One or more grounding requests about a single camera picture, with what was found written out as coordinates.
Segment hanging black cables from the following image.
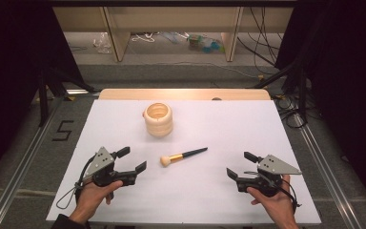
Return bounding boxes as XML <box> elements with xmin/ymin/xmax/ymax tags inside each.
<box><xmin>236</xmin><ymin>6</ymin><xmax>288</xmax><ymax>76</ymax></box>

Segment black curtain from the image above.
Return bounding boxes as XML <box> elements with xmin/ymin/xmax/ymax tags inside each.
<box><xmin>274</xmin><ymin>0</ymin><xmax>366</xmax><ymax>219</ymax></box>
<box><xmin>0</xmin><ymin>0</ymin><xmax>85</xmax><ymax>189</ymax></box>

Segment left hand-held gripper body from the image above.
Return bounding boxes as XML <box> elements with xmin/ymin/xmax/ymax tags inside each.
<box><xmin>83</xmin><ymin>146</ymin><xmax>138</xmax><ymax>188</ymax></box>

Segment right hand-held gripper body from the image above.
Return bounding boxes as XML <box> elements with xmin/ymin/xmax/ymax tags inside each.
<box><xmin>235</xmin><ymin>154</ymin><xmax>303</xmax><ymax>198</ymax></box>

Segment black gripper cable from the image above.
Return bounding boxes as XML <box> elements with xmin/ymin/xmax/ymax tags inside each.
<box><xmin>244</xmin><ymin>171</ymin><xmax>303</xmax><ymax>215</ymax></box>
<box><xmin>55</xmin><ymin>155</ymin><xmax>97</xmax><ymax>211</ymax></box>

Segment clear plastic bag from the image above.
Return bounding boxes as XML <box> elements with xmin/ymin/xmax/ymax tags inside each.
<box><xmin>91</xmin><ymin>31</ymin><xmax>113</xmax><ymax>54</ymax></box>

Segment black metal stand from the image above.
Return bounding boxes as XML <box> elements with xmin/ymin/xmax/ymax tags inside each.
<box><xmin>37</xmin><ymin>61</ymin><xmax>97</xmax><ymax>129</ymax></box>
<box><xmin>253</xmin><ymin>58</ymin><xmax>310</xmax><ymax>126</ymax></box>

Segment white table sheet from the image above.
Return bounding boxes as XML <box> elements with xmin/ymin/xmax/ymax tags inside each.
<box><xmin>45</xmin><ymin>98</ymin><xmax>322</xmax><ymax>225</ymax></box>

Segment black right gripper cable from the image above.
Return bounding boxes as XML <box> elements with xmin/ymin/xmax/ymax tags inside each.
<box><xmin>244</xmin><ymin>171</ymin><xmax>303</xmax><ymax>215</ymax></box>

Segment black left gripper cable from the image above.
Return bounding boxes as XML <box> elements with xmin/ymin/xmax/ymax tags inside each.
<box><xmin>55</xmin><ymin>155</ymin><xmax>97</xmax><ymax>211</ymax></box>

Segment light wooden shelf unit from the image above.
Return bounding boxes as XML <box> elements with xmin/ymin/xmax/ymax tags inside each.
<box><xmin>52</xmin><ymin>6</ymin><xmax>295</xmax><ymax>63</ymax></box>

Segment person's right hand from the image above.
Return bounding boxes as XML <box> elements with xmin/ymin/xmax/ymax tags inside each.
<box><xmin>246</xmin><ymin>174</ymin><xmax>297</xmax><ymax>224</ymax></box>

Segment white cord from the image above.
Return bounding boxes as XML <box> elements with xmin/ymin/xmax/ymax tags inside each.
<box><xmin>130</xmin><ymin>31</ymin><xmax>160</xmax><ymax>43</ymax></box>

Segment black floor cables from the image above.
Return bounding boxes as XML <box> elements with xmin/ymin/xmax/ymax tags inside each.
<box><xmin>274</xmin><ymin>94</ymin><xmax>310</xmax><ymax>130</ymax></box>

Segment black-handled makeup brush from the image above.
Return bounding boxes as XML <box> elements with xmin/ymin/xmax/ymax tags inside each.
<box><xmin>159</xmin><ymin>146</ymin><xmax>210</xmax><ymax>168</ymax></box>

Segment beige ribbed cup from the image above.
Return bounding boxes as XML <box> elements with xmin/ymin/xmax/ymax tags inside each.
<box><xmin>142</xmin><ymin>102</ymin><xmax>174</xmax><ymax>138</ymax></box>

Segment aluminium floor rail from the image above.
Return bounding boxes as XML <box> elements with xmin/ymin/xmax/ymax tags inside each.
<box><xmin>0</xmin><ymin>94</ymin><xmax>70</xmax><ymax>229</ymax></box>
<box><xmin>293</xmin><ymin>112</ymin><xmax>364</xmax><ymax>229</ymax></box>

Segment colourful plastic packets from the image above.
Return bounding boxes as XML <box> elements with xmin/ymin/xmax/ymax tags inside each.
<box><xmin>186</xmin><ymin>32</ymin><xmax>226</xmax><ymax>54</ymax></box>

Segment person's left hand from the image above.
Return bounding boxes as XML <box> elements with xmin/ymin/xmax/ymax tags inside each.
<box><xmin>73</xmin><ymin>179</ymin><xmax>124</xmax><ymax>222</ymax></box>

